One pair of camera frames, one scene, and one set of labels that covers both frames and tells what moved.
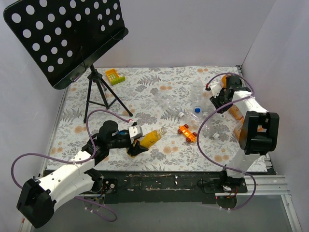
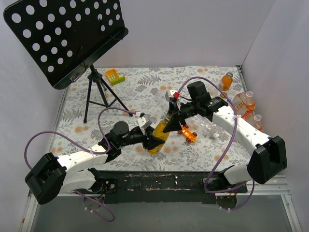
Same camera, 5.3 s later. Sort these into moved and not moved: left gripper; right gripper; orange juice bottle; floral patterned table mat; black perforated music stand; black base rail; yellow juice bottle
Moved: yellow juice bottle; left gripper; right gripper
Not moved: orange juice bottle; black base rail; black perforated music stand; floral patterned table mat
